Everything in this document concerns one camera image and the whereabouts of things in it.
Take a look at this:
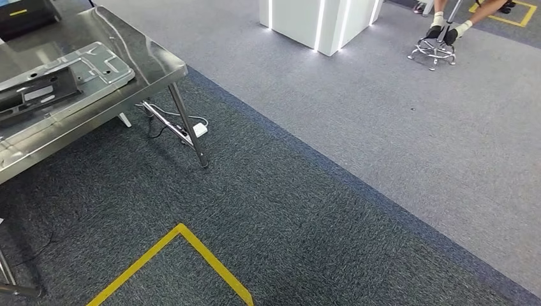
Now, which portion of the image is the black plastic panel part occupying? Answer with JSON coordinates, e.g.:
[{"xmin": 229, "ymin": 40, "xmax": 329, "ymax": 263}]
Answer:
[{"xmin": 0, "ymin": 65, "xmax": 83, "ymax": 124}]

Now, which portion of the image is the stainless steel workbench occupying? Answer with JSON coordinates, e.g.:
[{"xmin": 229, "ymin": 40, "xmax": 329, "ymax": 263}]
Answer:
[{"xmin": 0, "ymin": 4, "xmax": 210, "ymax": 184}]

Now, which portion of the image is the stamped steel plate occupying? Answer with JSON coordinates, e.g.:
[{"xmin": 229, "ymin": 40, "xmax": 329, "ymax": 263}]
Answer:
[{"xmin": 0, "ymin": 41, "xmax": 136, "ymax": 142}]

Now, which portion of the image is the chrome stool base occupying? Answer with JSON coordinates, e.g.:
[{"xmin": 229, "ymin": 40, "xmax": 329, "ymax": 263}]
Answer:
[{"xmin": 406, "ymin": 0, "xmax": 464, "ymax": 72}]

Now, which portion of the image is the seated person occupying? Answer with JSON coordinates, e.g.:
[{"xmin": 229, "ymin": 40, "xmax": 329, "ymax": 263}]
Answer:
[{"xmin": 424, "ymin": 0, "xmax": 517, "ymax": 47}]

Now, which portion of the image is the black case yellow label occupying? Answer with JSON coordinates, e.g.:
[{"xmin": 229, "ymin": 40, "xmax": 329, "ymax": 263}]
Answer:
[{"xmin": 0, "ymin": 0, "xmax": 62, "ymax": 40}]

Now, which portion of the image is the white power cable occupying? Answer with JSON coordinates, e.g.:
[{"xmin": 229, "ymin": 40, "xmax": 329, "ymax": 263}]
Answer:
[{"xmin": 136, "ymin": 102, "xmax": 210, "ymax": 127}]

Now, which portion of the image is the short black power cable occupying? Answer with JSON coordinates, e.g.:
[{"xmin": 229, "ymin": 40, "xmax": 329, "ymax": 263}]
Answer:
[{"xmin": 145, "ymin": 110, "xmax": 171, "ymax": 140}]

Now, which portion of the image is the white lit pedestal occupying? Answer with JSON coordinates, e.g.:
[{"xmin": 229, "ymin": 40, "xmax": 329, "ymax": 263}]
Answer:
[{"xmin": 258, "ymin": 0, "xmax": 385, "ymax": 57}]

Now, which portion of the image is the chrome table leg frame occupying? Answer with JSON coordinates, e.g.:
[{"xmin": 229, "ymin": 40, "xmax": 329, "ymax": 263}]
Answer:
[{"xmin": 0, "ymin": 247, "xmax": 42, "ymax": 298}]

